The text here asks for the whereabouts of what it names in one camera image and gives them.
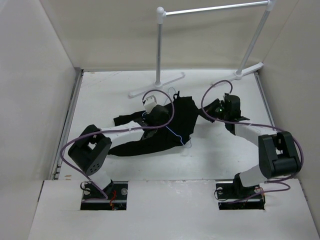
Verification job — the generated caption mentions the black trousers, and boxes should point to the black trousers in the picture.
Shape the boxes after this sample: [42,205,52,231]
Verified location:
[108,93,214,157]

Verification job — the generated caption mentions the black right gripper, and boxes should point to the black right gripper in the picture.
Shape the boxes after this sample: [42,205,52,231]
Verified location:
[195,98,229,123]

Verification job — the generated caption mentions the white metal clothes rack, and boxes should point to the white metal clothes rack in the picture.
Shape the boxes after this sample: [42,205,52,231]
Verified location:
[128,0,276,98]

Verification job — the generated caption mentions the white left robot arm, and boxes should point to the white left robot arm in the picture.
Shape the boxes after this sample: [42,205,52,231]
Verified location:
[67,104,175,200]

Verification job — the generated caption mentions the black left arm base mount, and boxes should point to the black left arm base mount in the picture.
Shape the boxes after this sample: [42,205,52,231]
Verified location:
[80,181,129,211]

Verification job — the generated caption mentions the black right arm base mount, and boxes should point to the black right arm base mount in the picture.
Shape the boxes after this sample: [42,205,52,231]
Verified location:
[214,181,266,211]

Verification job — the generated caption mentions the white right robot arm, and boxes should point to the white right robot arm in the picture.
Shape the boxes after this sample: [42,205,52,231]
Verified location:
[203,93,302,199]

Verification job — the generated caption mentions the light blue clothes hanger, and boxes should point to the light blue clothes hanger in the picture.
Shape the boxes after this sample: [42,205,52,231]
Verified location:
[165,87,192,149]

